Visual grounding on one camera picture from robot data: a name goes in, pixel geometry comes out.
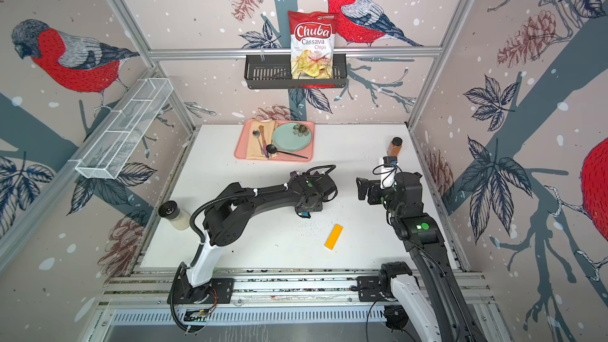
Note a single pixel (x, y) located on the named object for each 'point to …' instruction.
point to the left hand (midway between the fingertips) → (316, 205)
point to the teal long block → (305, 214)
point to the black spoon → (272, 149)
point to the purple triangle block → (294, 174)
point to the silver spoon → (256, 133)
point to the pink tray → (304, 155)
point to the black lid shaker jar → (170, 210)
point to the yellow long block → (333, 237)
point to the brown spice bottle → (395, 146)
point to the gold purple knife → (260, 128)
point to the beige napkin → (253, 150)
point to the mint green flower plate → (291, 137)
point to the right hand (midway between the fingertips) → (370, 176)
